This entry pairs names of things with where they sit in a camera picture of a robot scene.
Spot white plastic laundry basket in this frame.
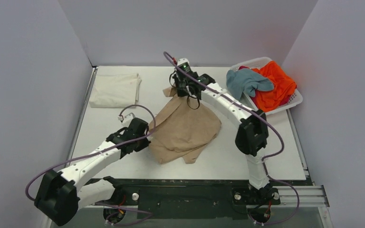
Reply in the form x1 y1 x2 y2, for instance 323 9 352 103
231 57 303 114

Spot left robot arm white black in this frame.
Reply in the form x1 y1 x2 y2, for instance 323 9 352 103
34 117 150 226

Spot tan t shirt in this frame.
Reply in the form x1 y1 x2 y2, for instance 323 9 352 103
149 87 221 164

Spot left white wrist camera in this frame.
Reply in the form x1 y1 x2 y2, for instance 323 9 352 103
118 113 135 127

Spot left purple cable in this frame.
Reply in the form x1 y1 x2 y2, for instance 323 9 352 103
25 104 157 227

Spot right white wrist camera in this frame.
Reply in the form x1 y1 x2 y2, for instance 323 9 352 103
177 58 191 71

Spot folded cream t shirt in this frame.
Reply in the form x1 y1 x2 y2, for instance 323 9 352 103
89 73 142 108

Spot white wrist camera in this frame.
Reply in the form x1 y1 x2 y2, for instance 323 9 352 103
118 113 135 127
177 58 191 71

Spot aluminium rail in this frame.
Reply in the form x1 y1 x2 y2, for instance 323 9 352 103
277 185 329 207

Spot orange t shirt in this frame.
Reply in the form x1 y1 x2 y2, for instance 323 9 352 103
252 61 297 112

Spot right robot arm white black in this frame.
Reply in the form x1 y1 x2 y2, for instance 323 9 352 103
169 69 271 204

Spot blue grey t shirt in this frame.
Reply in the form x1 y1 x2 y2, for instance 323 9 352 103
226 68 274 100

